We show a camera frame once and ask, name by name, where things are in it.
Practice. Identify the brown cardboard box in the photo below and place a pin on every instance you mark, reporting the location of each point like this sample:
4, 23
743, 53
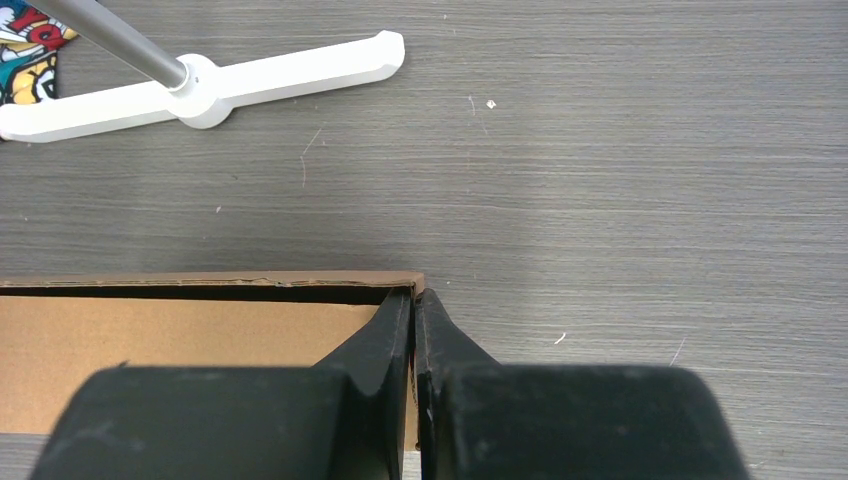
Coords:
56, 332

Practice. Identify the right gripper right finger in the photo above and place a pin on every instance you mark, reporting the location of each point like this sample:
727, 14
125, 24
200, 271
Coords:
483, 419

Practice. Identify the colourful comic print shorts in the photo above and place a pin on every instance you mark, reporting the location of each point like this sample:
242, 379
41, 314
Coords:
30, 41

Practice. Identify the white stand with pole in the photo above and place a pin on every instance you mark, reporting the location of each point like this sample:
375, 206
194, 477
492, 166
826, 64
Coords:
190, 88

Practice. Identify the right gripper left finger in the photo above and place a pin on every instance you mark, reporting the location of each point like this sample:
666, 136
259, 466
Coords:
342, 418

